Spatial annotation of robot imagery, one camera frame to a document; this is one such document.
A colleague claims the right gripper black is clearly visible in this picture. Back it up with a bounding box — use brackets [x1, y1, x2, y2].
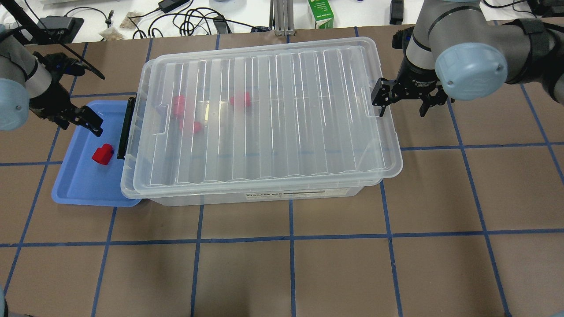
[372, 59, 449, 117]

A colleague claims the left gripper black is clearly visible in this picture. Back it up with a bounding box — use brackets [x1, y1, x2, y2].
[30, 90, 104, 137]

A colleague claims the red block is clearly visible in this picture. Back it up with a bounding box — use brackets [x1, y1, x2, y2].
[91, 143, 114, 165]
[172, 95, 186, 118]
[179, 121, 204, 135]
[229, 92, 252, 109]

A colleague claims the clear plastic box lid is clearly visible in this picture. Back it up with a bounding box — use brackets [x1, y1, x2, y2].
[121, 37, 404, 198]

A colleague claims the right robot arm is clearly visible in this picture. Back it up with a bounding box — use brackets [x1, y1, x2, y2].
[371, 0, 564, 117]

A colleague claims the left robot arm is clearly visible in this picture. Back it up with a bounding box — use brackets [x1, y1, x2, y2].
[0, 26, 104, 136]

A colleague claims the red block in box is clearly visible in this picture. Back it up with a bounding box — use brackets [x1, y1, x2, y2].
[179, 121, 204, 135]
[229, 92, 252, 109]
[172, 95, 186, 118]

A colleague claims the clear plastic storage box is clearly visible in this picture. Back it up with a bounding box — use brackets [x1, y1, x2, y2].
[132, 57, 384, 206]

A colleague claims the blue plastic tray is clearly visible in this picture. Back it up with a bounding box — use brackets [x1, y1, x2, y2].
[51, 100, 141, 207]

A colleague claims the snack bag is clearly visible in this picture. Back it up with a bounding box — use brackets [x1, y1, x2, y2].
[99, 27, 125, 41]
[119, 11, 142, 29]

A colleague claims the green white carton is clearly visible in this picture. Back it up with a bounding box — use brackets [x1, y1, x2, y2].
[307, 0, 335, 29]

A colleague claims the black power adapter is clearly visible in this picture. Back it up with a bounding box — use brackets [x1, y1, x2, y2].
[158, 0, 191, 14]

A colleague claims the aluminium frame post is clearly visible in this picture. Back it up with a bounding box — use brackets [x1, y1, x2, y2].
[269, 0, 296, 36]

